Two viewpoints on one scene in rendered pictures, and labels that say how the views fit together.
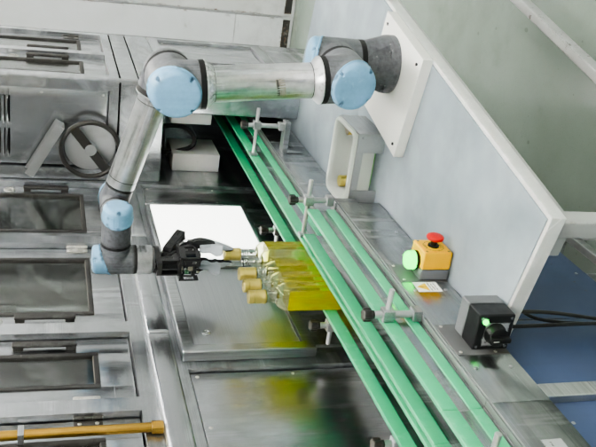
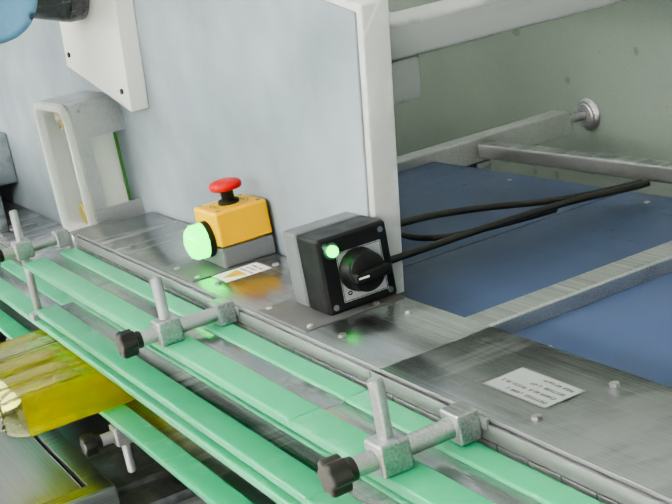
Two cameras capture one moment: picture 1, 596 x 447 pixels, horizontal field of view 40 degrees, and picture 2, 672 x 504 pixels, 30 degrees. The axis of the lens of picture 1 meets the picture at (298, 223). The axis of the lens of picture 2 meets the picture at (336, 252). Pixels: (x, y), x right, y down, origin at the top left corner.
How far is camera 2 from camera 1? 55 cm
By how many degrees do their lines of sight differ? 11
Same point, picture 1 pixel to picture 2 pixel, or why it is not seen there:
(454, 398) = (312, 396)
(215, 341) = not seen: outside the picture
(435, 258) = (238, 218)
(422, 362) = (243, 370)
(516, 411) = (429, 362)
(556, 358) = (497, 282)
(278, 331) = (40, 489)
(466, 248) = (280, 174)
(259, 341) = not seen: outside the picture
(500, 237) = (311, 108)
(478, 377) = (348, 345)
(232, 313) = not seen: outside the picture
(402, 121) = (117, 42)
